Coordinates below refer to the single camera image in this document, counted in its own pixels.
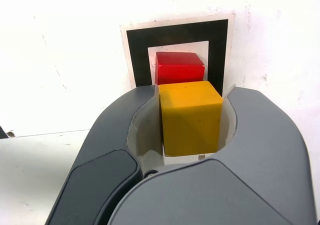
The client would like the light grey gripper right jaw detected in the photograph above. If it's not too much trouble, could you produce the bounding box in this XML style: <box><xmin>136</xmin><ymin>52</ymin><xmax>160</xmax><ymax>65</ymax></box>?
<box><xmin>107</xmin><ymin>84</ymin><xmax>315</xmax><ymax>225</ymax></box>

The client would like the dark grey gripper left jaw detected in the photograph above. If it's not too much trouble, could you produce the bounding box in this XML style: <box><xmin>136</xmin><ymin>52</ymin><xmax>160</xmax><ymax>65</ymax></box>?
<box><xmin>44</xmin><ymin>84</ymin><xmax>166</xmax><ymax>225</ymax></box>

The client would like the yellow cube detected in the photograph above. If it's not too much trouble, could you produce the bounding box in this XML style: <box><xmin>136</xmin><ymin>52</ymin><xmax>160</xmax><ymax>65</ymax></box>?
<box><xmin>158</xmin><ymin>81</ymin><xmax>224</xmax><ymax>158</ymax></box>

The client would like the red cube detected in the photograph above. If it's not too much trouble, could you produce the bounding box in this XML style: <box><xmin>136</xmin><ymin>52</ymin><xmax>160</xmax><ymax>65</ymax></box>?
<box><xmin>154</xmin><ymin>51</ymin><xmax>206</xmax><ymax>86</ymax></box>

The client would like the black tape square outline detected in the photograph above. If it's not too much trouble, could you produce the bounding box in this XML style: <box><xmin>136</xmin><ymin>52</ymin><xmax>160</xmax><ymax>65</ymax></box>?
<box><xmin>126</xmin><ymin>19</ymin><xmax>229</xmax><ymax>97</ymax></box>

